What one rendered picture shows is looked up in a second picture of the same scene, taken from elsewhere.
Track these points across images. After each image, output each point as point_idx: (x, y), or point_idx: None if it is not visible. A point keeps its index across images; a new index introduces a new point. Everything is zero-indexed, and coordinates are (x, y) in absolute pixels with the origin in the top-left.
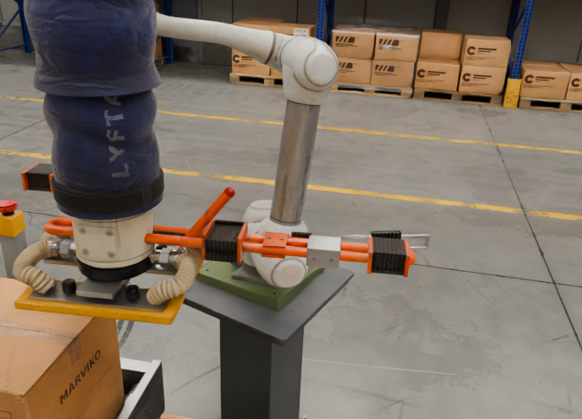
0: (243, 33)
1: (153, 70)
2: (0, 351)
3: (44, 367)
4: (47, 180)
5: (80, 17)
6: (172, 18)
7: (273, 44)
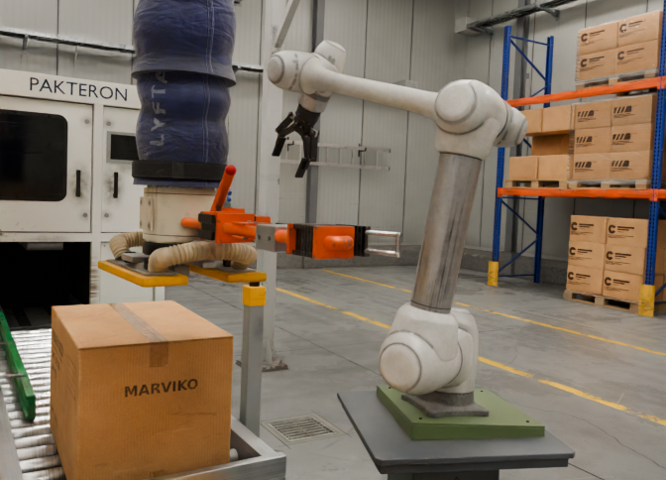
0: (429, 96)
1: (208, 61)
2: (114, 332)
3: (115, 344)
4: None
5: (143, 9)
6: (342, 74)
7: None
